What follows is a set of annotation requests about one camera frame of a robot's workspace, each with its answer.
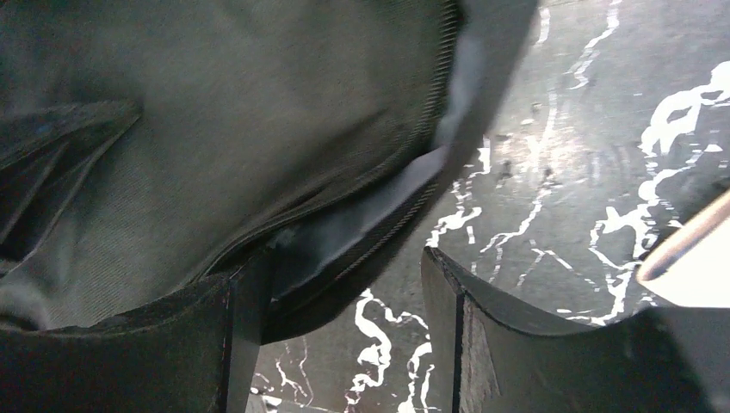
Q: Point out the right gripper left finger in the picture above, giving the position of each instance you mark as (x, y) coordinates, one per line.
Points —
(192, 351)

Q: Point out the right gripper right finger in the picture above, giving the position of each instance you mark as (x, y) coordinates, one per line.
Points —
(496, 353)

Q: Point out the black student backpack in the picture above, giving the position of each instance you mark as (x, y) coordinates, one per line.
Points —
(155, 142)

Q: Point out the beige snap wallet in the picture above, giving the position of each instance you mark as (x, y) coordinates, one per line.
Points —
(691, 267)

